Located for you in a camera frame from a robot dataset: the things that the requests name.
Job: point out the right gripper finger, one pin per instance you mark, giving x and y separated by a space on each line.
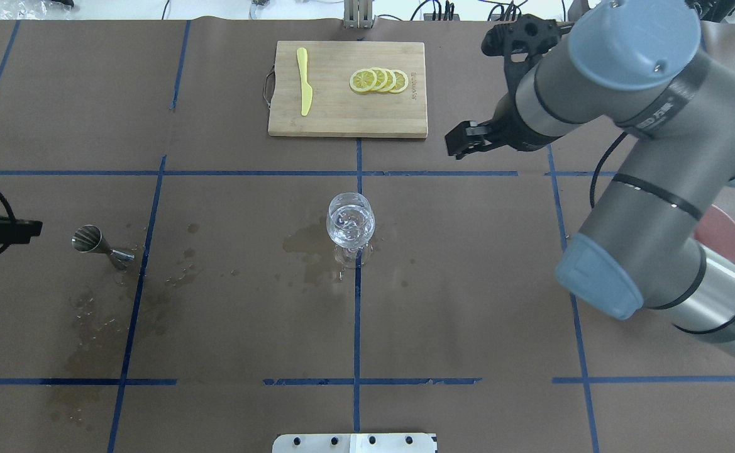
466 138

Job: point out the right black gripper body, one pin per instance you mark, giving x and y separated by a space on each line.
510 133

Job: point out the steel double jigger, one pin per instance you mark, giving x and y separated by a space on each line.
88 239

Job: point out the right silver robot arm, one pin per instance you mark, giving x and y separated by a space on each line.
640 64

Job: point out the clear wine glass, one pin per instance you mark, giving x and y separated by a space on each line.
350 224

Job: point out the bamboo cutting board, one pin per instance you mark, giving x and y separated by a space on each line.
336 110

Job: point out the yellow plastic knife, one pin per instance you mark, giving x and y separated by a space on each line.
302 58

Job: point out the pink bowl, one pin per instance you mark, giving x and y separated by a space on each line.
716 230

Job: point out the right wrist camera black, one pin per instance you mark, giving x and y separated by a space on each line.
522 44

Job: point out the aluminium frame post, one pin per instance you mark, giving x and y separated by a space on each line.
358 14

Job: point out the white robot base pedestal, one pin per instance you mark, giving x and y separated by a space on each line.
356 442

